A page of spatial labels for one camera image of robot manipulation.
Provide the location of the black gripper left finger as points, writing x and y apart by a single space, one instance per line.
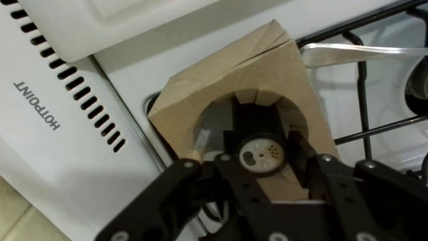
168 195

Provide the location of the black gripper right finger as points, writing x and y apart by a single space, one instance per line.
352 201

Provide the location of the black shaker with white top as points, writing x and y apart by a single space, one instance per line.
261 155

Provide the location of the black stove grate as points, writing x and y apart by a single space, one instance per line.
361 102

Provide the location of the round stove burner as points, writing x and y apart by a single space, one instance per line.
418 87

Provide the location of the white gas stove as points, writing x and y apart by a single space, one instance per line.
44 147

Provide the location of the cardboard box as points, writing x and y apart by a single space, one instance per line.
249 71

